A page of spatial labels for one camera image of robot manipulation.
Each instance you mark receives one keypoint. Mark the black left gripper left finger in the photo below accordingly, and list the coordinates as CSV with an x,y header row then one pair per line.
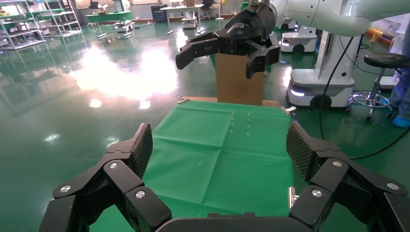
x,y
121,179

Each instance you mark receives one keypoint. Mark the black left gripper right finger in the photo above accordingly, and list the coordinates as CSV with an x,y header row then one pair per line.
x,y
330,176

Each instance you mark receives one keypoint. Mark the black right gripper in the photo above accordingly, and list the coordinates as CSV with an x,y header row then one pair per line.
x,y
250,25

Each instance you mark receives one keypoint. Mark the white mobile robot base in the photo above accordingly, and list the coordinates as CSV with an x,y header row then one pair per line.
x,y
189,22
123,26
299,40

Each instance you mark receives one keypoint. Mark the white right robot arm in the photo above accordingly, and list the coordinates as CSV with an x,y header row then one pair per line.
x,y
320,16

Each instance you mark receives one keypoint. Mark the cardboard box with circle logo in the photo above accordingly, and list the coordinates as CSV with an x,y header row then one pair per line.
x,y
237,89

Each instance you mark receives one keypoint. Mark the silver metal binder clip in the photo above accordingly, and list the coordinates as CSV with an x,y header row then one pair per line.
x,y
291,197
183,100
290,110

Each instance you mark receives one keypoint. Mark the white table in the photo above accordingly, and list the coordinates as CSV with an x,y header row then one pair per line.
x,y
182,8

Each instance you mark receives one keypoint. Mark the black cabinet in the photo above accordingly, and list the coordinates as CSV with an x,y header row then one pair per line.
x,y
158,14

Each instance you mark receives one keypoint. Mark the white robot body wheeled base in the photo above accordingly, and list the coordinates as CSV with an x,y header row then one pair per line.
x,y
320,85

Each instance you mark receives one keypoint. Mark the green table cloth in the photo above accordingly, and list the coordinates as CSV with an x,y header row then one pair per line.
x,y
217,160

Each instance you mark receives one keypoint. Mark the person in blue trousers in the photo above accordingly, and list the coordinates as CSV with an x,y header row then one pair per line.
x,y
404,93

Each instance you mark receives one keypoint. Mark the green covered table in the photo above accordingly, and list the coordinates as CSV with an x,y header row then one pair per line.
x,y
109,16

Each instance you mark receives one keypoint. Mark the black round stool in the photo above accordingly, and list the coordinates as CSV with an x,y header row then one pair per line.
x,y
384,60

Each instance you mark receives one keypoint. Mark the orange yellow pipe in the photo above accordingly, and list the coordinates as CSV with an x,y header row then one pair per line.
x,y
376,34

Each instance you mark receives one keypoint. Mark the white metal storage rack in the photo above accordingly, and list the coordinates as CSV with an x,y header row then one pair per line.
x,y
64,23
22,33

